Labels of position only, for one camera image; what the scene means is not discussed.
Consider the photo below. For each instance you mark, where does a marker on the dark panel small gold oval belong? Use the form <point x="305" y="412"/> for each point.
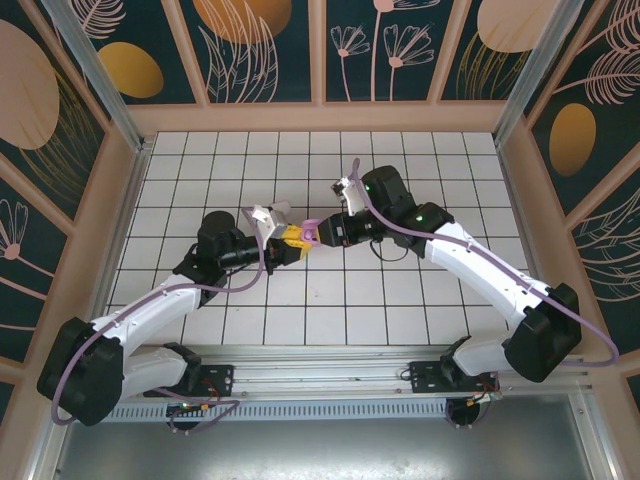
<point x="130" y="70"/>

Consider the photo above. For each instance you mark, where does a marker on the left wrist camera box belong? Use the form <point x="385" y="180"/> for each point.
<point x="272" y="225"/>

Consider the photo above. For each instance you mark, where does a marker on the aluminium corner post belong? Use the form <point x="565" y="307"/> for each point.
<point x="109" y="85"/>
<point x="532" y="75"/>

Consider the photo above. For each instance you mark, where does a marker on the dark panel big peach disc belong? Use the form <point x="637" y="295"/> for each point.
<point x="30" y="100"/>

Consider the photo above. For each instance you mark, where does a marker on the dark wall panel three flowers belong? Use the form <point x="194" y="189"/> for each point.
<point x="380" y="75"/>

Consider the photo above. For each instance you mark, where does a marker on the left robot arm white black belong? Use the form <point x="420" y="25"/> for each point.
<point x="155" y="367"/>

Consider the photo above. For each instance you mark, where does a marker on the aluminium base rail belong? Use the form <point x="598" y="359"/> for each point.
<point x="320" y="372"/>

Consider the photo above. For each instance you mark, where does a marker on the aluminium side rail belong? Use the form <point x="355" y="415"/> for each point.
<point x="119" y="240"/>
<point x="517" y="200"/>

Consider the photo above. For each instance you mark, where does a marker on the dark panel peach disc grass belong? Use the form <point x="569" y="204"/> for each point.
<point x="490" y="65"/>

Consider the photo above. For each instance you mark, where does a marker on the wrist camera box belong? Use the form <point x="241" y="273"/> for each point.
<point x="352" y="200"/>
<point x="272" y="225"/>

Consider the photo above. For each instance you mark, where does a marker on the dark panel gold disc leaves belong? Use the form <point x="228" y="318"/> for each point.
<point x="240" y="60"/>

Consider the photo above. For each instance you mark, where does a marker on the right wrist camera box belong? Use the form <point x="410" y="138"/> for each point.
<point x="352" y="200"/>

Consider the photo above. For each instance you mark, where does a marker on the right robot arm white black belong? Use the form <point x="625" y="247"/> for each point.
<point x="480" y="272"/>

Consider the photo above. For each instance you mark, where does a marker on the purple earbud charging case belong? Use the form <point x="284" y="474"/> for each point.
<point x="311" y="231"/>

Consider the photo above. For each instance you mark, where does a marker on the dark panel single flower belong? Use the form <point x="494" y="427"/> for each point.
<point x="25" y="250"/>

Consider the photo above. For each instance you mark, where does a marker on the dark panel leaf outlines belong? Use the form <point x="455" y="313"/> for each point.
<point x="610" y="250"/>

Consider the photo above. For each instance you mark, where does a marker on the dark panel feathers gold oval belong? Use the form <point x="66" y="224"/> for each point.
<point x="615" y="65"/>

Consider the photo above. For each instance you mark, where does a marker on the grey metal sheet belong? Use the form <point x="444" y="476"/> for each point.
<point x="320" y="450"/>

